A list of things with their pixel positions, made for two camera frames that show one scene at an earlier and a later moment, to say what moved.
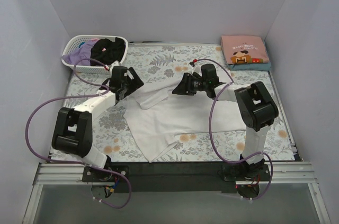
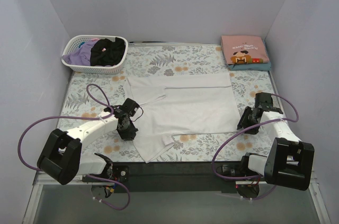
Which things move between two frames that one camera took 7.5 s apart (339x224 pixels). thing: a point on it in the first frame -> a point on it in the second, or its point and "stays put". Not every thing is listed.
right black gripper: x=187 y=85 -> x=247 y=122
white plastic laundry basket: x=73 y=41 stays put
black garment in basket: x=107 y=51 stays put
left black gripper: x=129 y=82 -> x=127 y=131
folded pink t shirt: x=243 y=49 stays put
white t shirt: x=165 y=115 stays put
